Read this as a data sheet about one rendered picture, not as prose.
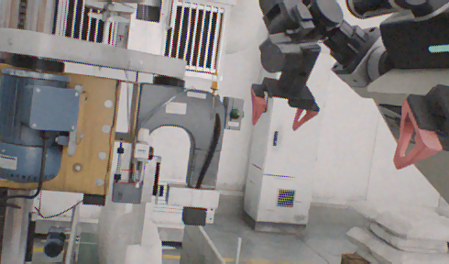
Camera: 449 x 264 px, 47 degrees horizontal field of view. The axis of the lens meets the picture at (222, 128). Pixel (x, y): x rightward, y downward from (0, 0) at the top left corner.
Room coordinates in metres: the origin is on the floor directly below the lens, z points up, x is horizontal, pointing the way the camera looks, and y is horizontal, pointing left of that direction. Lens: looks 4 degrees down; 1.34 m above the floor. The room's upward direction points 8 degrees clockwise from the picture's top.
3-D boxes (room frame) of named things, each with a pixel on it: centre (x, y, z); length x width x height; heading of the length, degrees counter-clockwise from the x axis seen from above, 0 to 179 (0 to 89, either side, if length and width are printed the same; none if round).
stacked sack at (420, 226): (3.73, -1.60, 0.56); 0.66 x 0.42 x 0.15; 104
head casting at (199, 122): (1.54, 0.15, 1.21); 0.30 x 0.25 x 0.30; 14
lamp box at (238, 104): (1.47, -0.02, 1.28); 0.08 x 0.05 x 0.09; 14
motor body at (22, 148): (1.19, 0.44, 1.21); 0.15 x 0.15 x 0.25
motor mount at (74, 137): (1.27, 0.38, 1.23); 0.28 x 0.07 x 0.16; 14
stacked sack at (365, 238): (4.11, -1.49, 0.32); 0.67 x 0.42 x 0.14; 108
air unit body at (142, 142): (1.34, 0.20, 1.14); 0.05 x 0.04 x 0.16; 104
